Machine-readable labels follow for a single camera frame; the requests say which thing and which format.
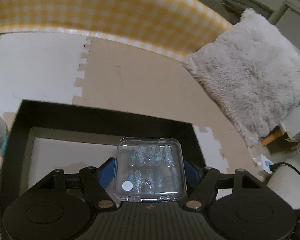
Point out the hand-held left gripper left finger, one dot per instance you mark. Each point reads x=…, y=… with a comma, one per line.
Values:
x=106, y=172

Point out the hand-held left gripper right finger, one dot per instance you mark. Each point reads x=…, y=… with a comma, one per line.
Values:
x=192, y=175

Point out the clear plastic case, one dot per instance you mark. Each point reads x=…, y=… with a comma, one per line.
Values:
x=150, y=167

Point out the black cardboard box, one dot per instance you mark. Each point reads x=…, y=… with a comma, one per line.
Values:
x=90, y=117

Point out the teal tape roll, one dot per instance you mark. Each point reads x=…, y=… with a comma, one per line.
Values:
x=4, y=146

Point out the white power adapter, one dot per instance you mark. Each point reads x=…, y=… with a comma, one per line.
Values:
x=265, y=166

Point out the white floor cushion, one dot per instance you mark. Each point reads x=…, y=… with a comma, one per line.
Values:
x=287, y=187

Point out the white fluffy pillow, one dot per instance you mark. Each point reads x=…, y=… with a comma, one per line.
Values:
x=247, y=75

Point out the white cabinet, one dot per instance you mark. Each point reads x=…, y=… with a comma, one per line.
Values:
x=297, y=120

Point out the yellow checked blanket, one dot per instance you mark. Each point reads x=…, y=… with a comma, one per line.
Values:
x=102, y=10

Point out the shelf with folded bedding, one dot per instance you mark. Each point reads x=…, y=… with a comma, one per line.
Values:
x=245, y=3

